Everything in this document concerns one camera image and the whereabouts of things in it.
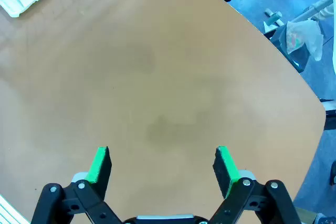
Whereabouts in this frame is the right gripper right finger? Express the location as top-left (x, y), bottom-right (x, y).
top-left (207, 145), bottom-right (302, 224)

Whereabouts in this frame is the white pole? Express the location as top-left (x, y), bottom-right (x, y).
top-left (291, 0), bottom-right (334, 23)

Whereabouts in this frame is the black shoe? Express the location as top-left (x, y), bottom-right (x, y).
top-left (329, 161), bottom-right (336, 186)

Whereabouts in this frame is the green and white small object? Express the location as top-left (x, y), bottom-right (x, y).
top-left (263, 8), bottom-right (285, 34)

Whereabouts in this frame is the clear plastic bag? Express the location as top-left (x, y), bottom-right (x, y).
top-left (279, 19), bottom-right (324, 61)

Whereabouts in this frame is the white ribbed panel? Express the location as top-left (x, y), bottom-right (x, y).
top-left (0, 194), bottom-right (30, 224)

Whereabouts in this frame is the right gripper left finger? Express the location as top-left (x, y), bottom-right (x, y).
top-left (30, 145), bottom-right (124, 224)

